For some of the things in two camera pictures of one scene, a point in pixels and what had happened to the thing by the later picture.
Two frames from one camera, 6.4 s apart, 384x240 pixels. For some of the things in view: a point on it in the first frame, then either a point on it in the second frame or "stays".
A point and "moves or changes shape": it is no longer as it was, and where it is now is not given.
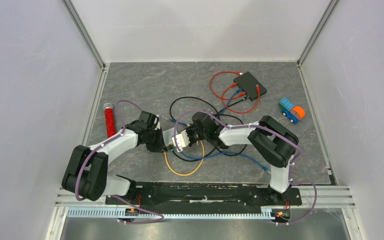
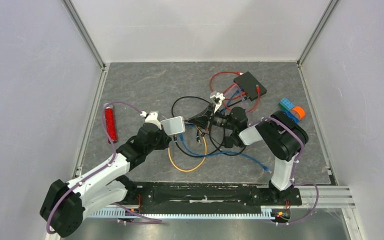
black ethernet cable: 215,148 moves or changes shape
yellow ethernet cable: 194,169 to 202,164
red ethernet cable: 244,112 stays
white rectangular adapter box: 168,135 moves or changes shape
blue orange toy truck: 285,106 stays
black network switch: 248,83 stays
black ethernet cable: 217,113 moves or changes shape
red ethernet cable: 239,95 stays
